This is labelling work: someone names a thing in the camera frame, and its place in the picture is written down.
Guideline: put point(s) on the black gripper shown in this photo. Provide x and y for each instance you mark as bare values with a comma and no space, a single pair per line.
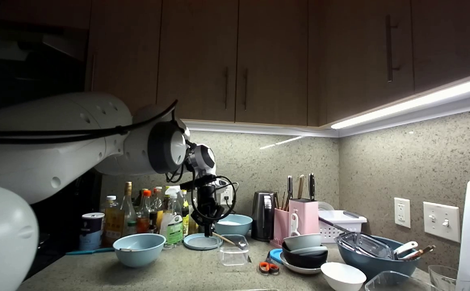
211,195

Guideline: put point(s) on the wooden chopstick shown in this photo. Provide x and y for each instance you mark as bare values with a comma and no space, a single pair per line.
227,239

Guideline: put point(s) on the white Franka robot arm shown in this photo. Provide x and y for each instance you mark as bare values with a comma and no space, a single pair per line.
41,155

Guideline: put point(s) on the light blue bowl white contents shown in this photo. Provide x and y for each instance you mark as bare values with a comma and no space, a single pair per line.
240,224

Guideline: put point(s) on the light blue bowl holding packets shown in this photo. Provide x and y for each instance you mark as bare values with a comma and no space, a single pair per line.
140,250

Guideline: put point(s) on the gray bowl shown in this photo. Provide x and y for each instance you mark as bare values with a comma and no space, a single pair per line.
301,242

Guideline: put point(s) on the black bowl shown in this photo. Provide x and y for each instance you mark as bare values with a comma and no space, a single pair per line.
306,257

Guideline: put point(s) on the white shallow bowl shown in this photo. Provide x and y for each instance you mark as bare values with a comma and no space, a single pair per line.
301,268

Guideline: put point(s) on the small white bowl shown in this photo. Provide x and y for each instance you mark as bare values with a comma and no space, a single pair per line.
343,274

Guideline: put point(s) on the large dark blue bowl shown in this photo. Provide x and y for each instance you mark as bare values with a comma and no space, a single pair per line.
374,263

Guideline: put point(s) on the light blue plate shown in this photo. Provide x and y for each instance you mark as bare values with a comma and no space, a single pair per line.
194,242

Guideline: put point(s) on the clear glass container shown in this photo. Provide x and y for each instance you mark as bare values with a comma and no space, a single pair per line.
235,255
393,281

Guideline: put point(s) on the metal spoon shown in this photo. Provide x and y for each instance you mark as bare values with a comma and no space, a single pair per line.
243,249

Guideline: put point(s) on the black thermos flask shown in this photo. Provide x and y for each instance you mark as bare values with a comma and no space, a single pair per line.
264,215

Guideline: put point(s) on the pink utensil cup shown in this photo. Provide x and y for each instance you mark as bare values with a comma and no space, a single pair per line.
282,226

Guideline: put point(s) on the blue round lid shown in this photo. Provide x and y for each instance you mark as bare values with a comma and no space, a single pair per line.
275,253

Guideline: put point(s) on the pink knife block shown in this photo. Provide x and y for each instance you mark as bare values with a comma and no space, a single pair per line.
306,215

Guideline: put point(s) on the pale yellow liquid bottle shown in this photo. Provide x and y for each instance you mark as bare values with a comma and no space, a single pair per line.
112,215

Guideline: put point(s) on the under cabinet light strip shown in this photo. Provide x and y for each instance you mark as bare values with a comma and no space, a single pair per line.
406,110
256,127

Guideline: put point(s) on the white plastic basket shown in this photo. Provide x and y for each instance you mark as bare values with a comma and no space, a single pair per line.
341,223

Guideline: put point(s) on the metal mesh strainer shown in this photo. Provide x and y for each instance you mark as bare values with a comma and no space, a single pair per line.
366,244

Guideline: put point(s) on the brown wooden upper cabinet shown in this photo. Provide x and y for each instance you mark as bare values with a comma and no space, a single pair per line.
196,53
364,42

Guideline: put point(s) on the dark range hood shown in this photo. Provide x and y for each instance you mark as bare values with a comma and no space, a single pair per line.
30,64

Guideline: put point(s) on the clear drinking glass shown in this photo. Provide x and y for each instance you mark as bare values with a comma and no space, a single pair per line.
442,276

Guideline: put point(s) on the white wall outlet with plug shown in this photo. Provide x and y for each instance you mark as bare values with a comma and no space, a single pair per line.
228,195

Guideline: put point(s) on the white light switch plate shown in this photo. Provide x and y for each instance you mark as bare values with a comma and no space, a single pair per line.
442,219

